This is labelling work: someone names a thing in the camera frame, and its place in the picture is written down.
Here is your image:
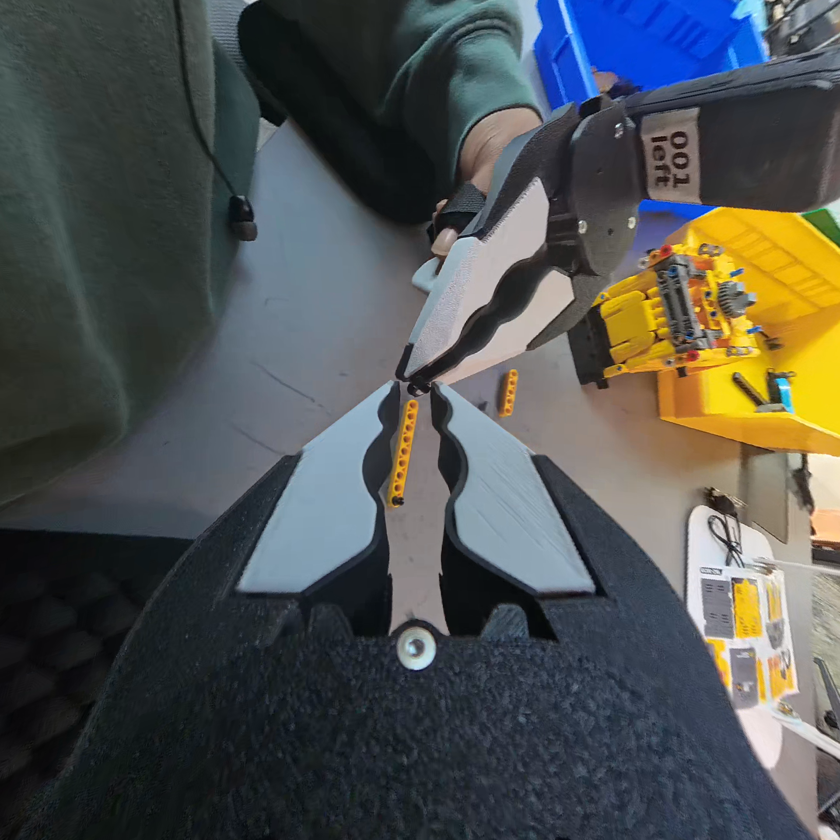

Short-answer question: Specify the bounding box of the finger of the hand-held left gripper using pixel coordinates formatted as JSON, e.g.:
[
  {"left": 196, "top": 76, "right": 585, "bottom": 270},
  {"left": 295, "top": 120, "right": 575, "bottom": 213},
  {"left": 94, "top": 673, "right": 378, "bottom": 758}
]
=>
[
  {"left": 395, "top": 177, "right": 552, "bottom": 382},
  {"left": 423, "top": 269, "right": 577, "bottom": 387}
]

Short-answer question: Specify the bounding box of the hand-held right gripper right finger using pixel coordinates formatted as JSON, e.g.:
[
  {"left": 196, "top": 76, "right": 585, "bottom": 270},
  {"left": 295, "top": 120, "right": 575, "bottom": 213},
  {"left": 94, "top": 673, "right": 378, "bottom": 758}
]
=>
[{"left": 430, "top": 382, "right": 597, "bottom": 636}]

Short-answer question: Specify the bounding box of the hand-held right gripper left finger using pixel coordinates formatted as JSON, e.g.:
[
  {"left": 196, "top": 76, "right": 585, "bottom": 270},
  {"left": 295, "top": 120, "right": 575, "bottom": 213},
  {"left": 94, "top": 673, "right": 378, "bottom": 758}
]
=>
[{"left": 236, "top": 381, "right": 403, "bottom": 636}]

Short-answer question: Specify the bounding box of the long yellow lego beam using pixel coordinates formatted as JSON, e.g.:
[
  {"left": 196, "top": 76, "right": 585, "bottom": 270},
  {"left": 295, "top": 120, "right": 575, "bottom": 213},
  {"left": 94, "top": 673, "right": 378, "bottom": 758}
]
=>
[{"left": 386, "top": 398, "right": 420, "bottom": 509}]

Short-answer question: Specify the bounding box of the person's left forearm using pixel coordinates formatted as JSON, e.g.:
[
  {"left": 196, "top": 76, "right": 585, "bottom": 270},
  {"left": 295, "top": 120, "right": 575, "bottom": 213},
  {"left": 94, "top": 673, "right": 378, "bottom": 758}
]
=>
[{"left": 238, "top": 0, "right": 544, "bottom": 225}]

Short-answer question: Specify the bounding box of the yellow black lego vehicle model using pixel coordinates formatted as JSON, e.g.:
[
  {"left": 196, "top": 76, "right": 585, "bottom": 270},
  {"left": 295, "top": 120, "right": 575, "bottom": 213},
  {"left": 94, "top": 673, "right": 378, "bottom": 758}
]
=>
[{"left": 567, "top": 241, "right": 785, "bottom": 389}]

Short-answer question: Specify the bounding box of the lego instruction booklet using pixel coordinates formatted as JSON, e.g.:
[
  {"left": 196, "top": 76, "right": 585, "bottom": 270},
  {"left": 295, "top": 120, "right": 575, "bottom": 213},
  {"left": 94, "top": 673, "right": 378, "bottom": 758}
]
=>
[{"left": 686, "top": 505, "right": 840, "bottom": 769}]

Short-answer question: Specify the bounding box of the person's left hand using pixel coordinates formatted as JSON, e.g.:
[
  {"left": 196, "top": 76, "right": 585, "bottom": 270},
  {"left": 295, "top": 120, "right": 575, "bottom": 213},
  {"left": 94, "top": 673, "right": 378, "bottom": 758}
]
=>
[{"left": 430, "top": 106, "right": 546, "bottom": 259}]

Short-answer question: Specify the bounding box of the blue plastic bin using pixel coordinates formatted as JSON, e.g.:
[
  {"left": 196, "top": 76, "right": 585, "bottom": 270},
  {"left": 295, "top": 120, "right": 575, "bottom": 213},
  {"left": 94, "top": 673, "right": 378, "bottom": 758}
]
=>
[{"left": 533, "top": 0, "right": 770, "bottom": 219}]

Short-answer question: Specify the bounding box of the yellow plastic bin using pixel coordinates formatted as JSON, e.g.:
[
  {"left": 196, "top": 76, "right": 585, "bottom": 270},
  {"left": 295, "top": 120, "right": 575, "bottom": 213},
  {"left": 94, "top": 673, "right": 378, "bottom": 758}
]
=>
[{"left": 658, "top": 206, "right": 840, "bottom": 457}]

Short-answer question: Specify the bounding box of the green plastic bin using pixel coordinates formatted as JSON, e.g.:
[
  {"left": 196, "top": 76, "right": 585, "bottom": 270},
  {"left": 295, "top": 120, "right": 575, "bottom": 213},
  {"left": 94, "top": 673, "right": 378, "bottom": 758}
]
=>
[{"left": 804, "top": 206, "right": 840, "bottom": 247}]

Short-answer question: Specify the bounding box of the black quilted cushion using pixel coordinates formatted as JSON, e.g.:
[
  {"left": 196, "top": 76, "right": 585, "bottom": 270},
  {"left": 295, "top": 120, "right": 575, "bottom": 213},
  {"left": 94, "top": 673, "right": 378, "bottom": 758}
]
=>
[{"left": 0, "top": 528, "right": 194, "bottom": 821}]

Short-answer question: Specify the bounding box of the black clamp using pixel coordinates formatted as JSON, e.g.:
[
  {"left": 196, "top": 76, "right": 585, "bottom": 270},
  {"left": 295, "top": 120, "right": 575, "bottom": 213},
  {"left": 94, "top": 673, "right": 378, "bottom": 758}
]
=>
[{"left": 791, "top": 453, "right": 818, "bottom": 516}]

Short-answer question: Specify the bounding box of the black cable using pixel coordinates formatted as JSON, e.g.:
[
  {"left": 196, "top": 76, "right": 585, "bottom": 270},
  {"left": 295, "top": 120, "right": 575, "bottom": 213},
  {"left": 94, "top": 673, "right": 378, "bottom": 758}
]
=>
[{"left": 705, "top": 487, "right": 749, "bottom": 568}]

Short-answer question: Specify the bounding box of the black drawstring cord with toggle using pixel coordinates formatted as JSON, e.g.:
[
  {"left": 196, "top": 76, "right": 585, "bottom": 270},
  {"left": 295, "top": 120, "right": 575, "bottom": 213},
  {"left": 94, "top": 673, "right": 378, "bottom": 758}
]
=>
[{"left": 172, "top": 0, "right": 258, "bottom": 242}]

